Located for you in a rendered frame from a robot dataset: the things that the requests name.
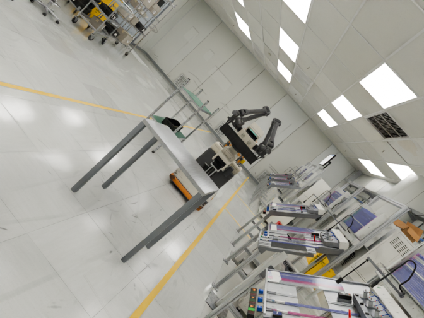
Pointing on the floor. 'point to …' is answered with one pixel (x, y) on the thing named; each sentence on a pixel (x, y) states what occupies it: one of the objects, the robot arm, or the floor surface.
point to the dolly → (83, 5)
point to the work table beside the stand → (182, 161)
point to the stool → (49, 8)
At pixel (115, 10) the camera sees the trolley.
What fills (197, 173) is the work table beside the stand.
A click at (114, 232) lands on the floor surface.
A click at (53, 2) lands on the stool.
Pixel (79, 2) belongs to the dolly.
